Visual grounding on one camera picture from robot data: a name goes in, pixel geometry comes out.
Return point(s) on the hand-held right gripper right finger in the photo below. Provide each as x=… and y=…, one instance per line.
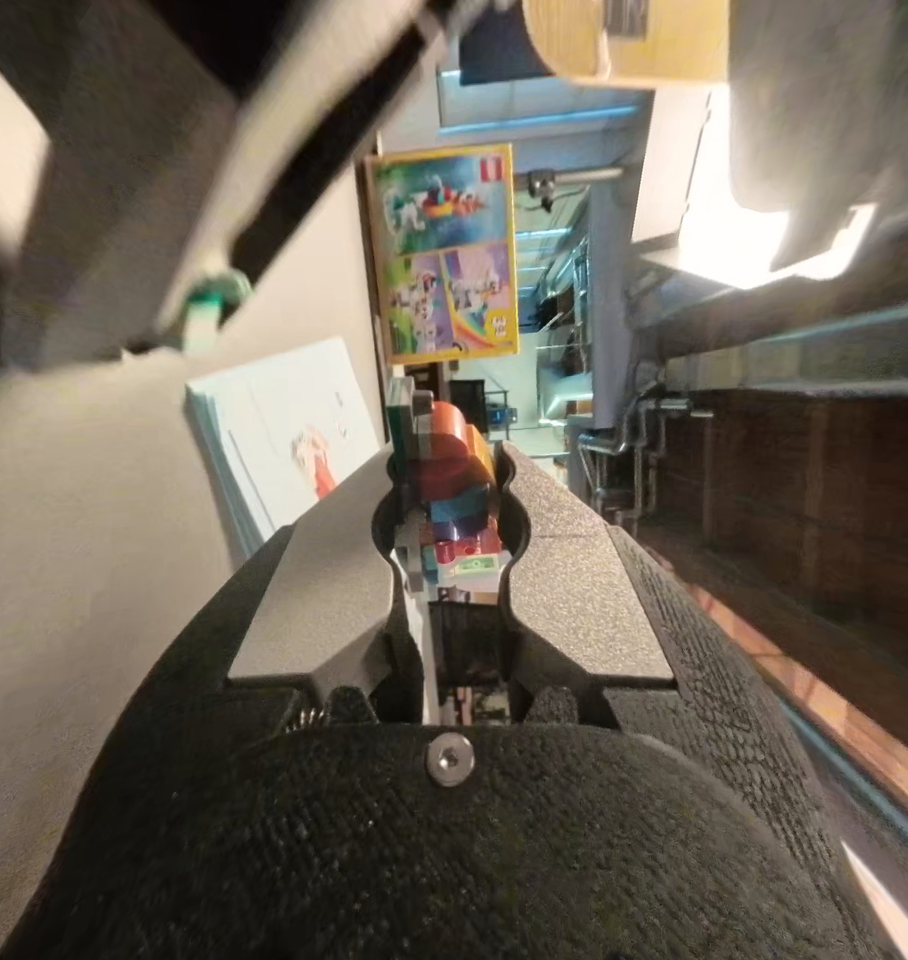
x=589, y=600

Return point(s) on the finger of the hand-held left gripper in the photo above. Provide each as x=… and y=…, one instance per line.
x=469, y=11
x=274, y=150

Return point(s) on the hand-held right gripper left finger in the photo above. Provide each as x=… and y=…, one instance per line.
x=311, y=600

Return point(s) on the orange toy brick head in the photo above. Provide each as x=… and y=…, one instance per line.
x=206, y=296

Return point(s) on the colourful toy brick fish body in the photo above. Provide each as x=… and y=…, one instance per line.
x=446, y=465

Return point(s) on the yellow toy set box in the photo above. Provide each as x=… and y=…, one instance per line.
x=446, y=255

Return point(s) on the open pale blue instruction booklet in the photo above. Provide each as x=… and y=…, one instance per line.
x=274, y=420

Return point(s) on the large led light panel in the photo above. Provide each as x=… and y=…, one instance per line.
x=724, y=225

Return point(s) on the camera on metal pole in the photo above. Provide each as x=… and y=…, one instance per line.
x=542, y=182

